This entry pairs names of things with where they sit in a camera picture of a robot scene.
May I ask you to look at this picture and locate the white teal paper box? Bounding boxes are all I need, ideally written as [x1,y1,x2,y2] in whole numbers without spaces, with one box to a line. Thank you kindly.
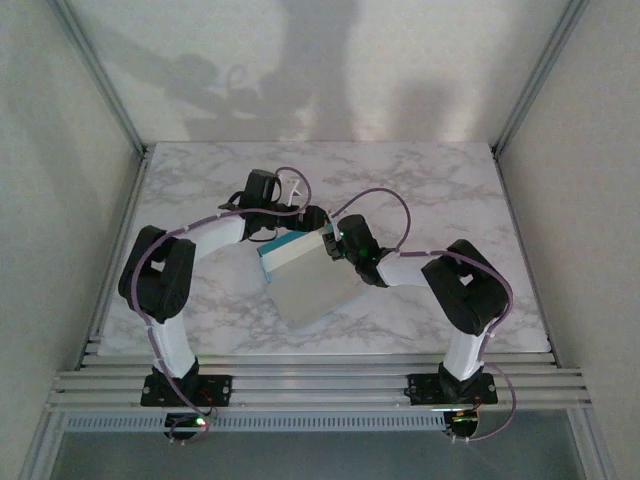
[255,224,371,332]

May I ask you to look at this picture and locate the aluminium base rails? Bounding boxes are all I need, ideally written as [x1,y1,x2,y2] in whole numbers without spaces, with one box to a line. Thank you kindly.
[44,349,594,412]

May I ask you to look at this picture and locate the black controller board green light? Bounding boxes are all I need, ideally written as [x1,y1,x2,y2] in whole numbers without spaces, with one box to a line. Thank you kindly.
[444,409,481,444]
[164,412,211,446]

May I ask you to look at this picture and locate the aluminium side rail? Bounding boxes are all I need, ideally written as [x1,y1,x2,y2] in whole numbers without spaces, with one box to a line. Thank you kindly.
[492,147,564,369]
[74,147,154,371]

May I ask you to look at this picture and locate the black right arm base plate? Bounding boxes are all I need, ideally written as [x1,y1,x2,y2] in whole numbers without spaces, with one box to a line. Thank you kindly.
[407,372,500,406]

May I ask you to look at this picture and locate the grey slotted cable duct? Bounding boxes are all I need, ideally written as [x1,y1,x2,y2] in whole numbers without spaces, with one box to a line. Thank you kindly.
[63,410,447,434]

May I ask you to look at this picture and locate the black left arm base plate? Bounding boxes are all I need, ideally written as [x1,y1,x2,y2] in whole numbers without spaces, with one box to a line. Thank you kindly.
[140,373,235,407]

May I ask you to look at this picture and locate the aluminium frame post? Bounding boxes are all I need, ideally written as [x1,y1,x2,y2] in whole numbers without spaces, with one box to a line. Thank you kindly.
[45,0,151,160]
[490,0,592,159]

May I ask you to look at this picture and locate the aluminium frame leg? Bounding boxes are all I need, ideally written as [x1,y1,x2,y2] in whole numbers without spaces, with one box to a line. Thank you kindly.
[567,407,619,480]
[19,407,69,480]

